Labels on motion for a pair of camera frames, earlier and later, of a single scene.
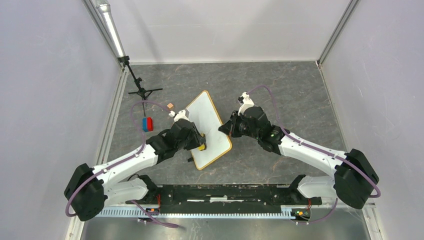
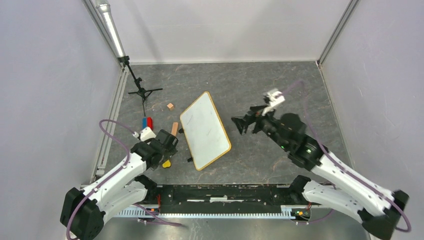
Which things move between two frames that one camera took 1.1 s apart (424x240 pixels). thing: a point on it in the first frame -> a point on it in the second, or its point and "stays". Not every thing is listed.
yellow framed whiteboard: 203,114 stays
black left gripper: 197,139 -> 168,152
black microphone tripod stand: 143,93 stays
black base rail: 226,197 stays
